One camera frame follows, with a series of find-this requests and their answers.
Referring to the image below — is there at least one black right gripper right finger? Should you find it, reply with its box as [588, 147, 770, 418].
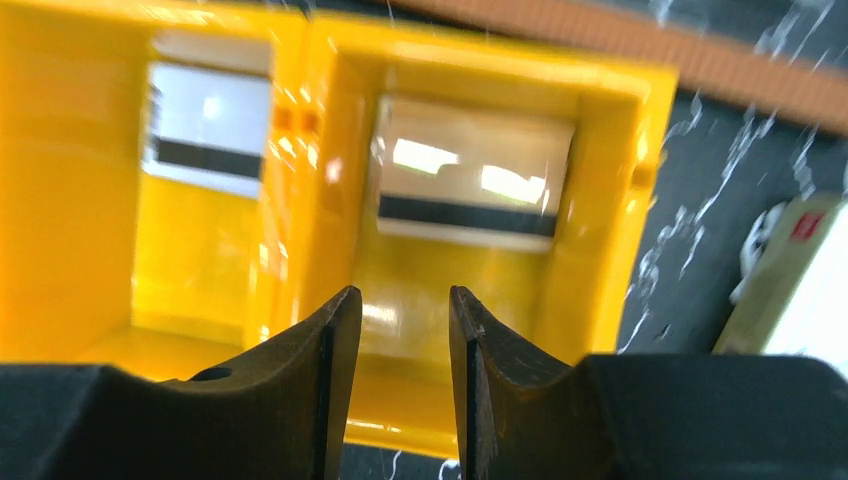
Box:
[449, 286, 847, 479]

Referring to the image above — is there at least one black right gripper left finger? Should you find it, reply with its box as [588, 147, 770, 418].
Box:
[1, 286, 362, 479]

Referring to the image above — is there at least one silver cards stack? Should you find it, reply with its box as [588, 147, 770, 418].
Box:
[142, 29, 272, 199]

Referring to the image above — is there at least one white small box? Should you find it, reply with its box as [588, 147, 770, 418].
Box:
[713, 194, 847, 375]

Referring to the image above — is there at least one middle yellow plastic bin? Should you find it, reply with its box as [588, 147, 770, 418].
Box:
[1, 1, 308, 380]

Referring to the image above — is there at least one yellow plastic bin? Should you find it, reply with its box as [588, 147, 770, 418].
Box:
[1, 1, 308, 380]
[257, 10, 677, 458]

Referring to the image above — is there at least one right yellow plastic bin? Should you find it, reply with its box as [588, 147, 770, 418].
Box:
[257, 10, 677, 458]

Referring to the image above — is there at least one orange wooden shelf rack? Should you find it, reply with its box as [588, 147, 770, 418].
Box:
[400, 0, 847, 135]

